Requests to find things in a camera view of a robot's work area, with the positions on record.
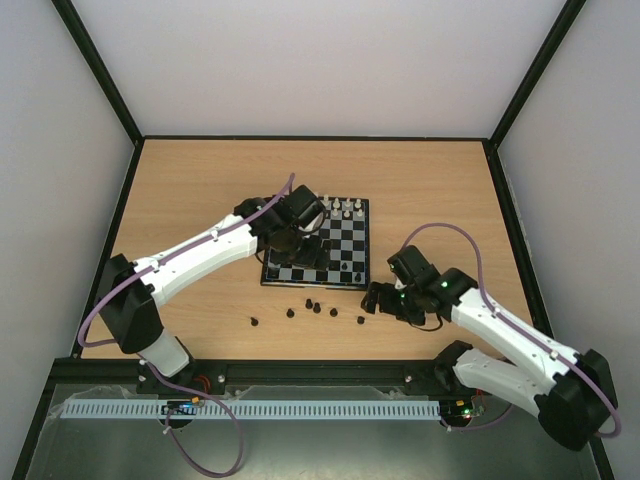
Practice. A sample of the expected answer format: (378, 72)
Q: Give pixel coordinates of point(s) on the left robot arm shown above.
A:
(132, 292)

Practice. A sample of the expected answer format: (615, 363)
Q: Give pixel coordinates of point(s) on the grey slotted cable duct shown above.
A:
(252, 410)

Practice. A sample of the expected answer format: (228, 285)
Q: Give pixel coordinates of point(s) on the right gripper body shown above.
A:
(388, 298)

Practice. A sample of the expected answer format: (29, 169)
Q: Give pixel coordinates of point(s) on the black and silver chessboard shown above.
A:
(349, 242)

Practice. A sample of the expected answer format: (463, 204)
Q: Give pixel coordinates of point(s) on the black aluminium frame rail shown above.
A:
(431, 378)

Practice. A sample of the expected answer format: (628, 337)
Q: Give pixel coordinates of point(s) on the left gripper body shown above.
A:
(297, 254)

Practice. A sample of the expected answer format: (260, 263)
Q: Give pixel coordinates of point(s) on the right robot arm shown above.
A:
(569, 393)

